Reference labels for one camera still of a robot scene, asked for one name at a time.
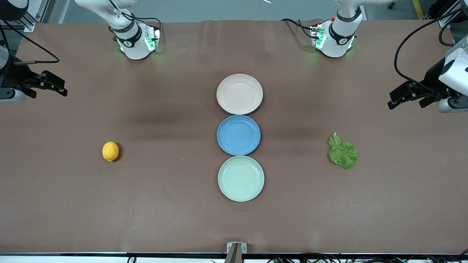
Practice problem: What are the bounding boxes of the light green round plate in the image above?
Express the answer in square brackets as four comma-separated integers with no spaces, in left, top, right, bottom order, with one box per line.
[218,156,265,202]

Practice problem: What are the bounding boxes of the right base connector block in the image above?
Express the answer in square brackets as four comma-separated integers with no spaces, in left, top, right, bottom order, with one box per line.
[145,24,162,53]

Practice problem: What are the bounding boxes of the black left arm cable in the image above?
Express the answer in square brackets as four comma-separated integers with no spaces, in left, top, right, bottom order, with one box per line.
[393,8,468,92]

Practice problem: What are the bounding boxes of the black base cable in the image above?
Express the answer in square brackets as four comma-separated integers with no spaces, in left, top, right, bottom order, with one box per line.
[280,18,319,39]
[108,0,162,29]

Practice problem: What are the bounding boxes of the brown table cover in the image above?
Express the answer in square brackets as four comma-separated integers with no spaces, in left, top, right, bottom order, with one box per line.
[0,20,468,255]

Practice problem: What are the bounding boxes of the left base connector block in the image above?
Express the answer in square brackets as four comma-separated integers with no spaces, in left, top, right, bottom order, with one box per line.
[310,23,327,50]

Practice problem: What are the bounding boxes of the black right base cable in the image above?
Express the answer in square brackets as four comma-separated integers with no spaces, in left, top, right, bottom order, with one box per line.
[108,0,162,29]

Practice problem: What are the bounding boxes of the blue round plate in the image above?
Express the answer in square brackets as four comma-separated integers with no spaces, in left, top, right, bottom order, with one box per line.
[217,115,261,156]

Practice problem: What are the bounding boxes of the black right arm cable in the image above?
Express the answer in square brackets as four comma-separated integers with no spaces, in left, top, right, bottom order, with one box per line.
[0,21,61,66]

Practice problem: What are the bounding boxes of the aluminium frame post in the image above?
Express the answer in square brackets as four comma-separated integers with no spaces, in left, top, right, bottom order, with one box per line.
[18,0,50,33]
[437,7,462,28]

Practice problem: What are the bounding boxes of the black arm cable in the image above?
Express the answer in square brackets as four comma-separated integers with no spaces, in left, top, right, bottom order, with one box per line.
[393,8,468,92]
[0,21,61,66]

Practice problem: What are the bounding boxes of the base connector block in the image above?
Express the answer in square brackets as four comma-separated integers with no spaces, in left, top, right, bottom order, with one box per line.
[145,24,162,53]
[310,23,327,50]

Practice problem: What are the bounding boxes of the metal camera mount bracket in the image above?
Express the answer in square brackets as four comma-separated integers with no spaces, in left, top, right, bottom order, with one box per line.
[224,242,248,263]

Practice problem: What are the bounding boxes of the beige round plate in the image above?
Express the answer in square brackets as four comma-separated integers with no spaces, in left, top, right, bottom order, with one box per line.
[216,74,263,115]

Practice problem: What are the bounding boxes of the yellow lemon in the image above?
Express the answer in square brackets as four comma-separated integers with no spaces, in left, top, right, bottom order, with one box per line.
[102,141,120,162]

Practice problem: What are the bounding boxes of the black left base cable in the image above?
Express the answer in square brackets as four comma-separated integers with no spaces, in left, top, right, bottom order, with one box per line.
[280,18,319,39]

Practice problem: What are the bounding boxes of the green lettuce leaf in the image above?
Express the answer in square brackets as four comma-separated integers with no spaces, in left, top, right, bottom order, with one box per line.
[327,132,359,169]

